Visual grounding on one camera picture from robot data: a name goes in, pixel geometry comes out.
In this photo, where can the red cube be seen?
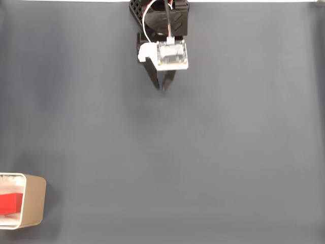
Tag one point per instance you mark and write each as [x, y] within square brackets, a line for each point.
[10, 203]

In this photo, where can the beige white box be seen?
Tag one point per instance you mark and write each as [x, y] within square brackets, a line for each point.
[33, 200]

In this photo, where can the grey table mat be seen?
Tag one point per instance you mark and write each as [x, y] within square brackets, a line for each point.
[177, 157]

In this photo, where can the white camera board mount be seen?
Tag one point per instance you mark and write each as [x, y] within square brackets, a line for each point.
[172, 54]

